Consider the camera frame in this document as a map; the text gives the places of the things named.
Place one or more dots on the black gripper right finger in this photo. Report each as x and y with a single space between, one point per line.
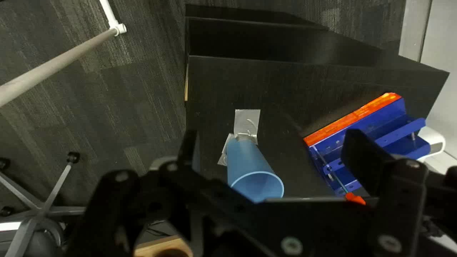
374 167

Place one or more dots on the white object beside rack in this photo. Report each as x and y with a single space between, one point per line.
434 138

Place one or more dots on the small orange object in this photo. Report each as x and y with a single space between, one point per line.
354 198

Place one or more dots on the grey metal pole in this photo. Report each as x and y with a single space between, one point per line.
33 77

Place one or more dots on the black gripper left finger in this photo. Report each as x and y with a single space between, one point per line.
195 157

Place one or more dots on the office chair base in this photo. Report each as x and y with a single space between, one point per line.
38 230

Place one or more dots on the blue plastic cup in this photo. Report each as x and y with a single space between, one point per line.
248 172

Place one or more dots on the silver foil piece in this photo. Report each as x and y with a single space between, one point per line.
245 124

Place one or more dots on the white pole joint bracket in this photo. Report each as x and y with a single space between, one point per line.
113 22

